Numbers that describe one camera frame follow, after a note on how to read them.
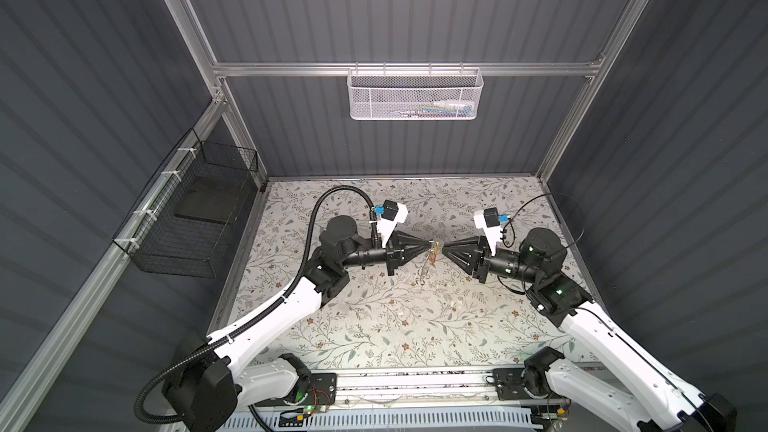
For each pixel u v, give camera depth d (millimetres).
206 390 387
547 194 1225
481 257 586
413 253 630
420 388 754
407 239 620
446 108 919
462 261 638
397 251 570
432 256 654
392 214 567
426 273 647
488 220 578
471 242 630
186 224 722
